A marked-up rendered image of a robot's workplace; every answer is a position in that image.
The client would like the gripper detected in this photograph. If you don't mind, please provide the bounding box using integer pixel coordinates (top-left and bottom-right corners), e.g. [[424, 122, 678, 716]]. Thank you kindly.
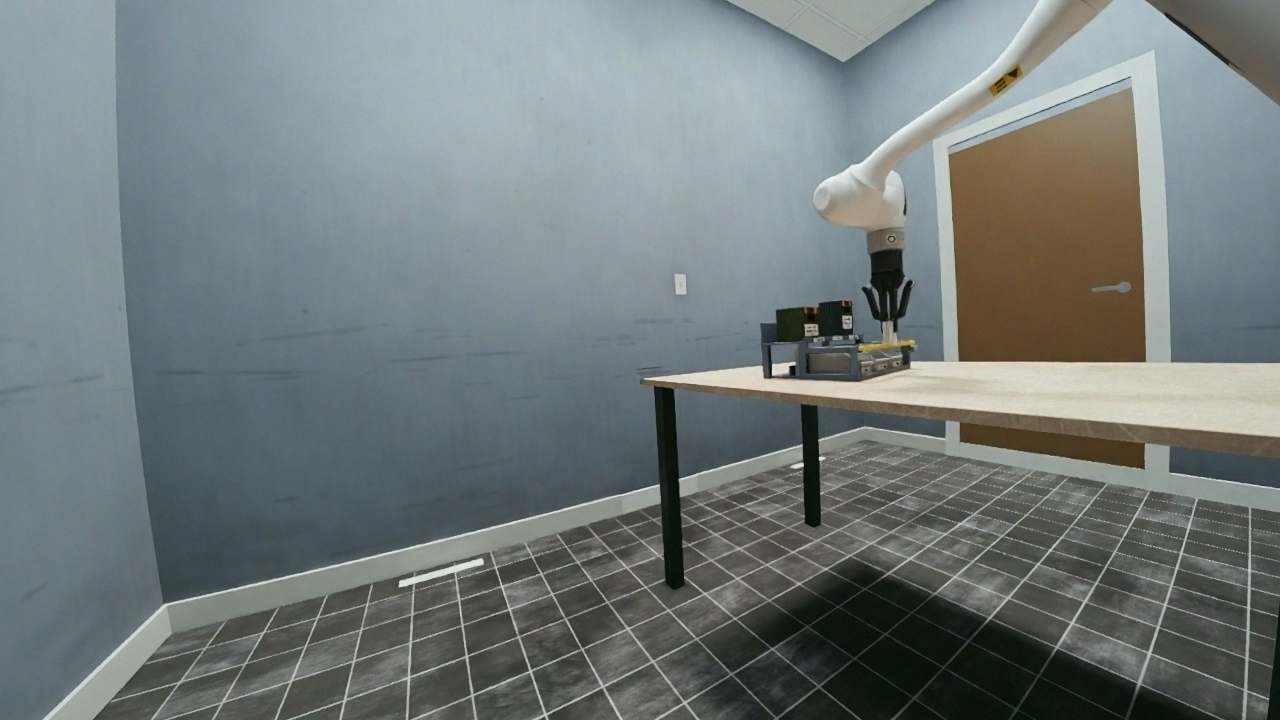
[[861, 250, 915, 346]]

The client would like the dark green case with orange latches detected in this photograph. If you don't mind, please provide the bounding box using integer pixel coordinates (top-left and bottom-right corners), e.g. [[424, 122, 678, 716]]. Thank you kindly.
[[776, 307, 820, 343]]

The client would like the yellow long thin bar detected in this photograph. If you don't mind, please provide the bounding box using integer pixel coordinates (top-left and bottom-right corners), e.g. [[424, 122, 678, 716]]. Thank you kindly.
[[859, 341, 914, 351]]

